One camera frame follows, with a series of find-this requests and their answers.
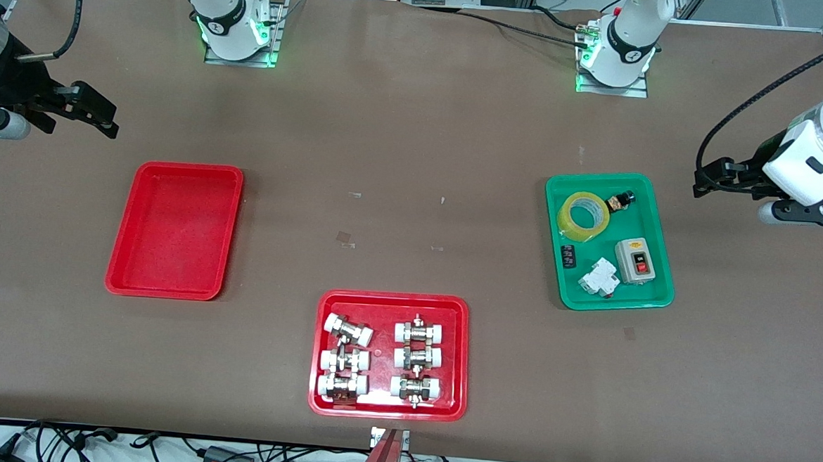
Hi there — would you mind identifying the yellow clear tape roll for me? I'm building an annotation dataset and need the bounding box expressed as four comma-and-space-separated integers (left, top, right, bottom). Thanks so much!
556, 190, 613, 243

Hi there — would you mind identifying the empty red plastic tray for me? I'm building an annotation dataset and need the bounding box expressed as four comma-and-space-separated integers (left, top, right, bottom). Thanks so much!
105, 159, 245, 303

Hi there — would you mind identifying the green plastic tray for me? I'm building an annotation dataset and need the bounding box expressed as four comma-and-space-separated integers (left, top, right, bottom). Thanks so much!
539, 168, 682, 316

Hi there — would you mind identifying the red tray with fittings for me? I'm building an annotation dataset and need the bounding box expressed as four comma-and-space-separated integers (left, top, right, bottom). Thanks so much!
307, 288, 473, 424

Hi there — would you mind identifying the grey push button box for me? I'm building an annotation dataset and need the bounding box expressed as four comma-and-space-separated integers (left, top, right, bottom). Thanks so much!
613, 238, 658, 287

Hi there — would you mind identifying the white circuit breaker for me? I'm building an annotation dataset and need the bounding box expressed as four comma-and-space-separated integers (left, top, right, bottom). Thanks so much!
577, 257, 622, 299

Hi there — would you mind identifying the tilted white capped pipe fitting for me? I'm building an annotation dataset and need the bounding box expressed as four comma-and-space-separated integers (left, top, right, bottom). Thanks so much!
323, 313, 375, 348

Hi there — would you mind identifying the black orange connector block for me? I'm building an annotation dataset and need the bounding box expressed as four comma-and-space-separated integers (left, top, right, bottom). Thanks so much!
200, 445, 257, 462

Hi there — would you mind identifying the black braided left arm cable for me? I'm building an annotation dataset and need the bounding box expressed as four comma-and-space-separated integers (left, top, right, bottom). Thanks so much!
694, 20, 823, 184

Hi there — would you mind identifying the small black brass switch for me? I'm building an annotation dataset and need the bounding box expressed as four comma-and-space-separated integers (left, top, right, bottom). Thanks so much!
604, 190, 636, 215

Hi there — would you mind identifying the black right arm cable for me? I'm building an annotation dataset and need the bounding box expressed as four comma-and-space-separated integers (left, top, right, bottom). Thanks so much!
15, 0, 84, 65

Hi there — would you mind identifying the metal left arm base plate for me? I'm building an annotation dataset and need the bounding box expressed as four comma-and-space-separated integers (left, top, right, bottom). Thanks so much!
575, 18, 653, 98

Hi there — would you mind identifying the aluminium frame rail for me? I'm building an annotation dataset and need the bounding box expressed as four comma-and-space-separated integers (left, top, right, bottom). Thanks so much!
676, 0, 823, 34

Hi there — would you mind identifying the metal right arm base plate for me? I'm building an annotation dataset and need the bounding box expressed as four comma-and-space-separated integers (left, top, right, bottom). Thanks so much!
204, 0, 288, 69

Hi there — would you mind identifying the black braided base cable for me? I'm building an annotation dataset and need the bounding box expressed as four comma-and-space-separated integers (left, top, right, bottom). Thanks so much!
457, 5, 594, 49

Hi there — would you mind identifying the red silver camera stand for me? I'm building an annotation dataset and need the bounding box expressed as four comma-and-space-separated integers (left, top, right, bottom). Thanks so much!
354, 425, 412, 462

